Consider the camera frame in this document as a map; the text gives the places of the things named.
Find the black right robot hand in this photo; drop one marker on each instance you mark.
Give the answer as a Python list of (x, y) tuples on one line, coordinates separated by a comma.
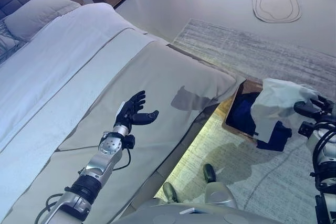
[(319, 107)]

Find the grey robot torso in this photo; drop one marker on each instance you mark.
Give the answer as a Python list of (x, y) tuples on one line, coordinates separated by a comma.
[(183, 214)]

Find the small oval grey rug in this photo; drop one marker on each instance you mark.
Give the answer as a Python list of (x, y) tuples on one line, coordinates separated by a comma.
[(275, 2)]

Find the silver right robot leg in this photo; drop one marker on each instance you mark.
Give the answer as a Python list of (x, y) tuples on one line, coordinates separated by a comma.
[(218, 192)]

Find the patterned grey pillow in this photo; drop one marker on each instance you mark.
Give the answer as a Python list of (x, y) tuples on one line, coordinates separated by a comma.
[(8, 43)]

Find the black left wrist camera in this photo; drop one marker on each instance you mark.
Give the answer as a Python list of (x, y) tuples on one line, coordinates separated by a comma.
[(129, 142)]

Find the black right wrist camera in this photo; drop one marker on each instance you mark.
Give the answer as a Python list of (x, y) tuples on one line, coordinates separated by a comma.
[(305, 128)]

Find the grey striped area rug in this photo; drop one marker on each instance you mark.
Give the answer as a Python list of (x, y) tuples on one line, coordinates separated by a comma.
[(262, 51)]

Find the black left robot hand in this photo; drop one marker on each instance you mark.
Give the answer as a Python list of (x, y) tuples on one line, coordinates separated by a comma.
[(131, 111)]

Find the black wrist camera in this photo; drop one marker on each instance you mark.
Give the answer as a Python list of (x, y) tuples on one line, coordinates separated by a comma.
[(305, 128), (129, 142)]

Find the white garment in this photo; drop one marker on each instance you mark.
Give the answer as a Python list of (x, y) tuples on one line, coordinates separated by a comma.
[(278, 103)]

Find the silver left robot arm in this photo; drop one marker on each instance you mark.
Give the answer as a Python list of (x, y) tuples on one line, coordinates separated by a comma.
[(99, 163)]

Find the navy blue garment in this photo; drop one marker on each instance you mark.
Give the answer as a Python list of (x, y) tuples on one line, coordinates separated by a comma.
[(275, 137)]

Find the white duvet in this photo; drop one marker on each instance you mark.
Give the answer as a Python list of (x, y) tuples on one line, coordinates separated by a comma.
[(57, 51)]

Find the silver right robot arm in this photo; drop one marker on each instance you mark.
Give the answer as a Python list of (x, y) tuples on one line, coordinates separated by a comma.
[(325, 161)]

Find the brown wicker basket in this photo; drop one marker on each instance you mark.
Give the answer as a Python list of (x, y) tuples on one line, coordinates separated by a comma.
[(249, 87)]

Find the plain grey pillow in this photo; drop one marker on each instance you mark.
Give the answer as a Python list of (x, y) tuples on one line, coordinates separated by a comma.
[(39, 14)]

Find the bed with grey blanket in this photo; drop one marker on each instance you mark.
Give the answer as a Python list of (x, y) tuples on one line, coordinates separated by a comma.
[(157, 82)]

